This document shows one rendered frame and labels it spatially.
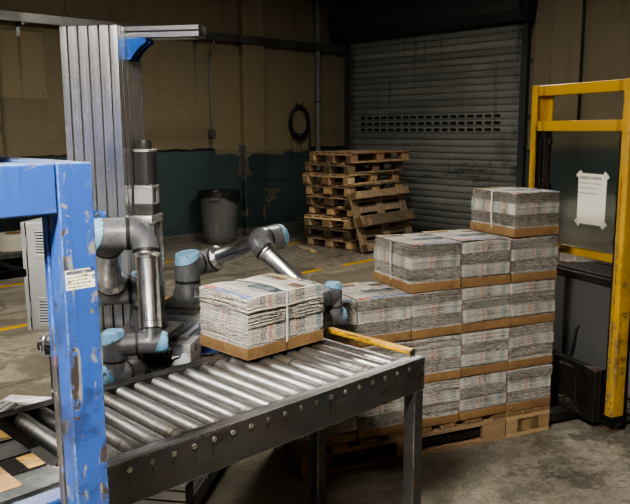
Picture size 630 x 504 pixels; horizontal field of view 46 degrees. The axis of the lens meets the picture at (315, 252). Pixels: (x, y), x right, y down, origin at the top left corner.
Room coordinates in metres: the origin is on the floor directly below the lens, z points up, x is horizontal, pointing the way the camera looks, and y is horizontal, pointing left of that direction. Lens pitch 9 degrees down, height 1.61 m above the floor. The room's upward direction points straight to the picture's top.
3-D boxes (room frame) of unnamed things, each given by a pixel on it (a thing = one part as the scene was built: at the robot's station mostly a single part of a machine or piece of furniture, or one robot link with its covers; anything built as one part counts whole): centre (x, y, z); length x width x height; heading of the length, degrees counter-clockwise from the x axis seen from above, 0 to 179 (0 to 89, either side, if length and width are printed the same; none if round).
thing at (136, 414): (2.06, 0.52, 0.77); 0.47 x 0.05 x 0.05; 44
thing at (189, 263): (3.41, 0.59, 0.98); 0.13 x 0.12 x 0.14; 147
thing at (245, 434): (2.11, 0.10, 0.74); 1.34 x 0.05 x 0.12; 134
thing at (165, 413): (2.11, 0.47, 0.77); 0.47 x 0.05 x 0.05; 44
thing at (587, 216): (4.08, -1.47, 1.28); 0.57 x 0.01 x 0.65; 23
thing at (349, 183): (10.44, -0.59, 0.65); 1.33 x 0.94 x 1.30; 138
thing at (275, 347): (2.65, 0.28, 0.83); 0.29 x 0.16 x 0.04; 44
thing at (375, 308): (3.61, -0.39, 0.42); 1.17 x 0.39 x 0.83; 113
